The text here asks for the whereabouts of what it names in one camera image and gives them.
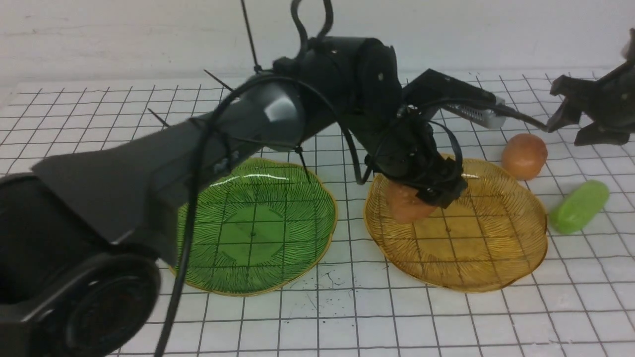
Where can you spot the amber glass plate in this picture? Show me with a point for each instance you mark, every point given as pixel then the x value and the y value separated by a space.
pixel 492 236

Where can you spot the black robot arm left side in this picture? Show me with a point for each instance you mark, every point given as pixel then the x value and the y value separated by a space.
pixel 81 233

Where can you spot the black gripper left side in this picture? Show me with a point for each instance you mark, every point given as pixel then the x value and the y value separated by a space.
pixel 404 150

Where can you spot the green cucumber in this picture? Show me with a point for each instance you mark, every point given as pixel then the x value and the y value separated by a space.
pixel 579 207

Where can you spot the orange potato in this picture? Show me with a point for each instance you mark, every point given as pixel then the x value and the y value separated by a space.
pixel 524 156
pixel 404 206

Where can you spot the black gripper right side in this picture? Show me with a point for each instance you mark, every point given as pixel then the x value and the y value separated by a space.
pixel 609 102

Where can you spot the green glass plate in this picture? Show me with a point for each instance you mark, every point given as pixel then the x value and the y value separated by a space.
pixel 263 226

